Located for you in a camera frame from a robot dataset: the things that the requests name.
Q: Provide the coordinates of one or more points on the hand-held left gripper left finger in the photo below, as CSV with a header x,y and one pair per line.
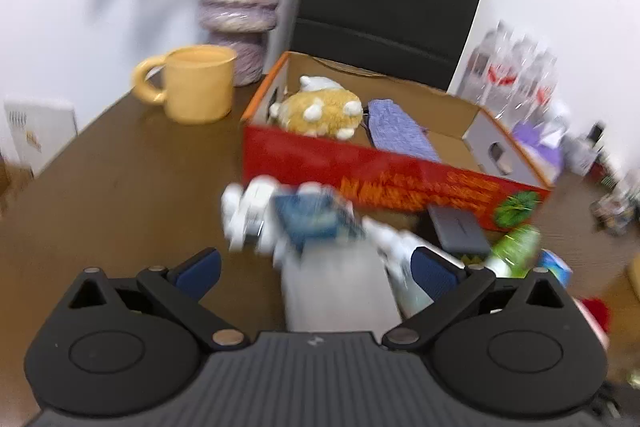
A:
x,y
200,272

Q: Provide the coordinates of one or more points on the green transparent bottle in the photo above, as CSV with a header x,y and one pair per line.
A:
x,y
517,244

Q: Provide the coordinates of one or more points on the blue card packet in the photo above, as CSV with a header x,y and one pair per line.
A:
x,y
315,219

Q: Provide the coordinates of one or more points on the small white box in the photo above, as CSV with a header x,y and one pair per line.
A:
x,y
582,154

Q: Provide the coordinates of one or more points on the purple knitted cloth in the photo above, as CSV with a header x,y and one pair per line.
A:
x,y
400,132

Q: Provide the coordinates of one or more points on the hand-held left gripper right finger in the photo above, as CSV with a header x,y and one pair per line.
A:
x,y
432,274

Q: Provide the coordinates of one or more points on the purple tissue pack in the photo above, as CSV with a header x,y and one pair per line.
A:
x,y
537,142

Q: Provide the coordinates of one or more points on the white toy robot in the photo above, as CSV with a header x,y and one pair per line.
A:
x,y
250,207

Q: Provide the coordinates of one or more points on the yellow ceramic mug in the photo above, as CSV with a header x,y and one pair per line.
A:
x,y
200,87

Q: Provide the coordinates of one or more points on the blue and white small carton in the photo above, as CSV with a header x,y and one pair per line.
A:
x,y
555,267

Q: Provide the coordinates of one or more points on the red fuzzy object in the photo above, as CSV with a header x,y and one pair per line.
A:
x,y
595,312

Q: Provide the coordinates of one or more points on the red and orange cardboard box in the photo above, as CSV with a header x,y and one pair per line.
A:
x,y
350,167

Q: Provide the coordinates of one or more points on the colourful small packet pile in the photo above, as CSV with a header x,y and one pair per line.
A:
x,y
612,212

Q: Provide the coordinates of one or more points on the small dark bottle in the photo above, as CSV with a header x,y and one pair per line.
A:
x,y
595,132

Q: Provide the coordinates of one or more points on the tan plush toy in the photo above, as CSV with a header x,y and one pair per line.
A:
x,y
320,109

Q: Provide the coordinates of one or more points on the grey power bank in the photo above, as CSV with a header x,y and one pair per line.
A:
x,y
457,229

